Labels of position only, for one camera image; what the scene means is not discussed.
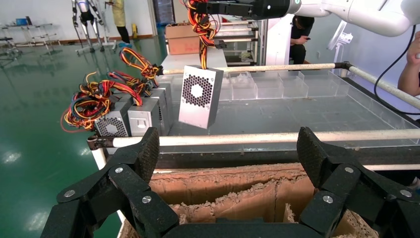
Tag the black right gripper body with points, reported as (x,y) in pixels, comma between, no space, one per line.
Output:
(272,10)

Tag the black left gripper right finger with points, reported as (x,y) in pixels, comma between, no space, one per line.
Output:
(328,200)

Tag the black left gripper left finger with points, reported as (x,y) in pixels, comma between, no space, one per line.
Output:
(144,203)

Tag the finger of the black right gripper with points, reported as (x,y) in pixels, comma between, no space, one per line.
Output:
(233,1)
(229,10)

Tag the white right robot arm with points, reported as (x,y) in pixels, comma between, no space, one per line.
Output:
(361,13)

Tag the bare person forearm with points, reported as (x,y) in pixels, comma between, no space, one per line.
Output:
(408,78)

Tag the white shelf rack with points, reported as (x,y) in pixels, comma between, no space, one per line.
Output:
(236,33)

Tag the seated person in black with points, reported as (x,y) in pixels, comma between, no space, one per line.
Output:
(298,33)

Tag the cardboard box with red print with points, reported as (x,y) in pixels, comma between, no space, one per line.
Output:
(180,41)

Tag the white pipe table leg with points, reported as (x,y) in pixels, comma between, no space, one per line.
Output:
(99,157)

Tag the dark blue crate stack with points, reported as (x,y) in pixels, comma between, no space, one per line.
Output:
(164,11)

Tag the clear crumpled plastic bag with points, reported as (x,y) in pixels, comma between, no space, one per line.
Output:
(241,78)

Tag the white work table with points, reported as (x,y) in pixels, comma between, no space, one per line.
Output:
(177,60)

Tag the white standing fan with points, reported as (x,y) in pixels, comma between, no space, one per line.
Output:
(341,37)

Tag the clear acrylic compartment tray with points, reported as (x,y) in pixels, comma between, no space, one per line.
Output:
(295,88)

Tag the torn cardboard divider box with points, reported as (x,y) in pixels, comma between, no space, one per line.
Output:
(229,187)

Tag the yellow floor sign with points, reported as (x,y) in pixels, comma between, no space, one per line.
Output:
(134,31)

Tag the person in yellow coat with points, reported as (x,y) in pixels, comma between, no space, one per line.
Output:
(118,13)

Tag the grey humanoid robot on stand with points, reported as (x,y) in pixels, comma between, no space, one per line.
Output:
(86,14)

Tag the blue laptop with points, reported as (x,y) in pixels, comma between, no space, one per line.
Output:
(21,21)

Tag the white pipe rail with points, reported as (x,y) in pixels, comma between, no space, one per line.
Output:
(377,82)
(393,167)
(262,68)
(229,139)

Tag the metal frame table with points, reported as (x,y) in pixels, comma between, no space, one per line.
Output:
(32,26)

